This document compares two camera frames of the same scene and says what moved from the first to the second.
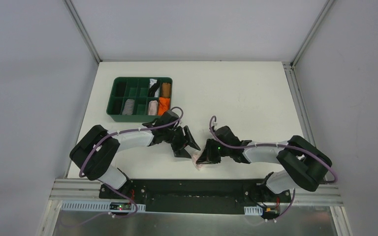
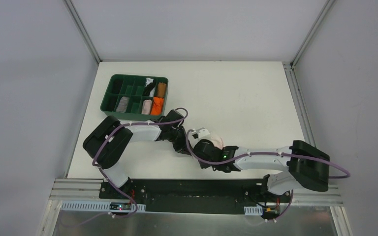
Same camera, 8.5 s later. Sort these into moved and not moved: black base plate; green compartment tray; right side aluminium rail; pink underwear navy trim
Moved: pink underwear navy trim
Not moved: green compartment tray; right side aluminium rail; black base plate
